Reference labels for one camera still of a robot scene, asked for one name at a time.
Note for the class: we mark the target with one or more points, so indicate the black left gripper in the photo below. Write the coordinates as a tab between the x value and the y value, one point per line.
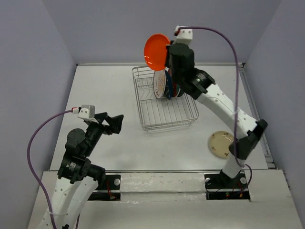
116	122

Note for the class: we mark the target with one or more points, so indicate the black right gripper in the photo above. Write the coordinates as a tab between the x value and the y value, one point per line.
168	62

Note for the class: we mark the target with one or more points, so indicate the orange round plate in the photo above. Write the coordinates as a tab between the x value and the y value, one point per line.
155	51

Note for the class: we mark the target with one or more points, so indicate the white plate with orange sunburst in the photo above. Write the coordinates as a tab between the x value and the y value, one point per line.
159	83

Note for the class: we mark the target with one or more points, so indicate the red and teal floral plate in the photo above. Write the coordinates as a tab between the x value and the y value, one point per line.
175	86

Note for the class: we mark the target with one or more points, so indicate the dark blue leaf dish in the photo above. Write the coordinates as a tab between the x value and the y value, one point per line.
169	86

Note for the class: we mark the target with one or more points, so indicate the teal round plate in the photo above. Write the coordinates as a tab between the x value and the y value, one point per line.
181	92

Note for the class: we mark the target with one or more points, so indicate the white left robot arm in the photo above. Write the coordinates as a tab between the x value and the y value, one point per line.
77	177

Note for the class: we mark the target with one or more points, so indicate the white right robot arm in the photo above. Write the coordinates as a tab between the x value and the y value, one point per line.
202	87

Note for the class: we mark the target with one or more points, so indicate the cream floral small plate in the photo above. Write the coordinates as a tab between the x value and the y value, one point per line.
219	142

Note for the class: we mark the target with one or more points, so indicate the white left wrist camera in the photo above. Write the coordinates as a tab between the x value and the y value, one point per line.
85	112

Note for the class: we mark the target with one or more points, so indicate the stainless wire dish rack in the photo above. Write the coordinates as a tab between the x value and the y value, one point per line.
160	113

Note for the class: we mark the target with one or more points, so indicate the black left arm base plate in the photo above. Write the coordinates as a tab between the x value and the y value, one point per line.
109	190

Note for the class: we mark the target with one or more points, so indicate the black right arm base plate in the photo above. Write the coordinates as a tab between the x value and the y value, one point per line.
226	189

